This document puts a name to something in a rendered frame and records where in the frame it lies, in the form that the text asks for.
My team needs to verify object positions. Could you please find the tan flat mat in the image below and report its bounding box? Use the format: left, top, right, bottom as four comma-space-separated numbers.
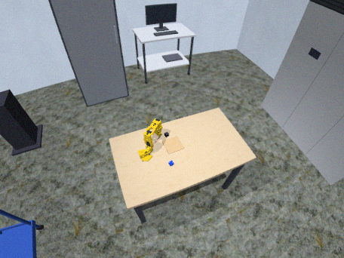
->
162, 136, 184, 154

